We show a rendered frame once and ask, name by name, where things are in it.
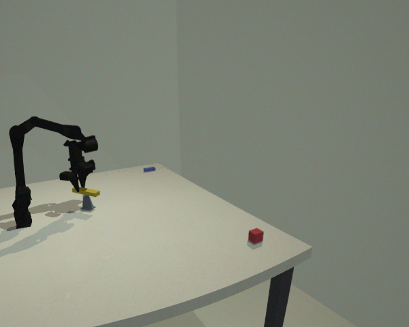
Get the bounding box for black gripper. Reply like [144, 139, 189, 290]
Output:
[59, 155, 88, 192]

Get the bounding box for yellow bar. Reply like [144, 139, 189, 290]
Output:
[72, 187, 100, 197]

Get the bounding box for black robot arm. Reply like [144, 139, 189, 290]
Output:
[9, 116, 98, 229]

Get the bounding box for small red cube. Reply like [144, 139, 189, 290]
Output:
[248, 228, 264, 244]

